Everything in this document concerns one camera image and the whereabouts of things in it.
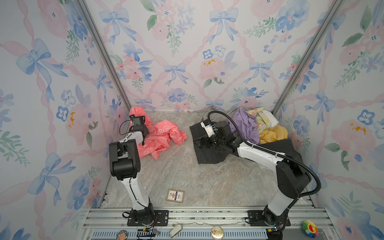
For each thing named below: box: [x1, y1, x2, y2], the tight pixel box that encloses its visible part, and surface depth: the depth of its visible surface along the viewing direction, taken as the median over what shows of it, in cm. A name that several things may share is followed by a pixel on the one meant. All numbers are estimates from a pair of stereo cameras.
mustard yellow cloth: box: [259, 125, 288, 145], surface depth 100 cm
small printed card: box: [166, 189, 185, 204], surface depth 81 cm
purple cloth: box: [230, 108, 260, 145], surface depth 102 cm
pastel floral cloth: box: [246, 107, 279, 133], surface depth 106 cm
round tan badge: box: [211, 225, 224, 240], surface depth 72 cm
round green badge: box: [116, 229, 128, 240], surface depth 71 cm
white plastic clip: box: [169, 224, 183, 239], surface depth 70 cm
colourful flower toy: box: [302, 219, 320, 238], surface depth 72 cm
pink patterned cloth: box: [129, 106, 188, 160], surface depth 95 cm
